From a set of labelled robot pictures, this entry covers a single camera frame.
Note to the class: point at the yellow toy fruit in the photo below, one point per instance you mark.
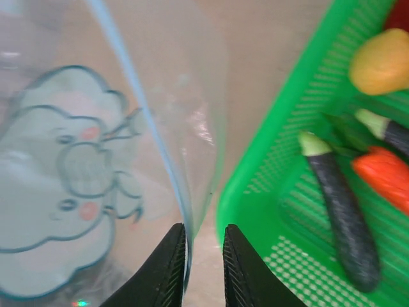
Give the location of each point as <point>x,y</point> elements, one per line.
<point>380,64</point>

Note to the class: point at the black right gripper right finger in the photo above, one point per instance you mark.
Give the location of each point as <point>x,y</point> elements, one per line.
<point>246,281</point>

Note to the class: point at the red toy apple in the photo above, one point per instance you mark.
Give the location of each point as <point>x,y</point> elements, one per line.
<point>401,12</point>

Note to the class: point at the orange-red toy carrot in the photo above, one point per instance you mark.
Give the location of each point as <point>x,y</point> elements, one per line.
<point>383,172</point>

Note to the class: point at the clear printed zip-top bag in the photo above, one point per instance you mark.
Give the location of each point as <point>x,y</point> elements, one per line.
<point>80,153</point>

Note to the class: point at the green toy leafy vegetable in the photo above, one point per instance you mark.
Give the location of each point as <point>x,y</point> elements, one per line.
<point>348,134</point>

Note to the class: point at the dark purple toy eggplant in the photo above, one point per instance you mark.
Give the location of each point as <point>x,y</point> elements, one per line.
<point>345,217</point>
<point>396,134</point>

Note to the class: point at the green plastic basket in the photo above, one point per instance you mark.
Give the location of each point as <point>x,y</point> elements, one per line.
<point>287,128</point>

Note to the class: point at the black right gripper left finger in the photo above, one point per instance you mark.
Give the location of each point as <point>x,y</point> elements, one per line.
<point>159,278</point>

